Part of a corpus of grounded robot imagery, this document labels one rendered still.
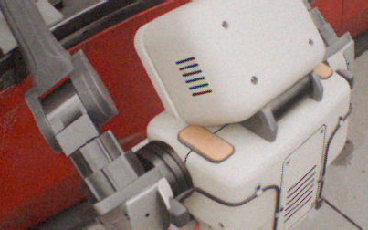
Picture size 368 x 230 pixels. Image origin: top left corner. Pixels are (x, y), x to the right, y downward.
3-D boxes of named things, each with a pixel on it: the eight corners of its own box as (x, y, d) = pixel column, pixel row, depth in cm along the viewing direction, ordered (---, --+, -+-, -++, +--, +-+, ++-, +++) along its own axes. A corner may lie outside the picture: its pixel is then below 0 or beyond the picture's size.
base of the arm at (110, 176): (100, 216, 79) (173, 170, 85) (63, 159, 79) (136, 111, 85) (82, 221, 87) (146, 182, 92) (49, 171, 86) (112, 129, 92)
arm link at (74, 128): (73, 167, 83) (106, 146, 83) (36, 99, 83) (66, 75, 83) (83, 162, 92) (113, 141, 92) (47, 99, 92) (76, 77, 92)
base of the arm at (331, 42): (321, 63, 100) (353, 37, 106) (294, 18, 100) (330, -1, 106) (296, 78, 108) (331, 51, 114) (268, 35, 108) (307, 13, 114)
